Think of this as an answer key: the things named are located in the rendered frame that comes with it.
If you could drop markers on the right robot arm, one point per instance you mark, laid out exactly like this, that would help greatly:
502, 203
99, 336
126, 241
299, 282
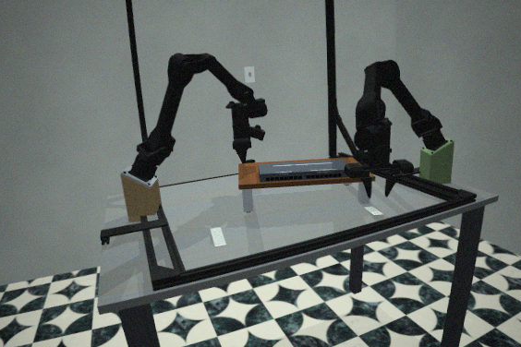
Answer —
160, 142

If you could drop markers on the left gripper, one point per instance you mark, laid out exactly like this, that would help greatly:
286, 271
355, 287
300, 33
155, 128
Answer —
379, 157

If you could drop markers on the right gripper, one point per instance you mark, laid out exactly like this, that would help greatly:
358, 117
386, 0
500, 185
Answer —
241, 144

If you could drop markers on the grey network switch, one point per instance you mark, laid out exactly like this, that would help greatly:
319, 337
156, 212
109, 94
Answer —
289, 171

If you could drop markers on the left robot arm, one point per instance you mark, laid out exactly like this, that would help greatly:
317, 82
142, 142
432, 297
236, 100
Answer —
370, 135

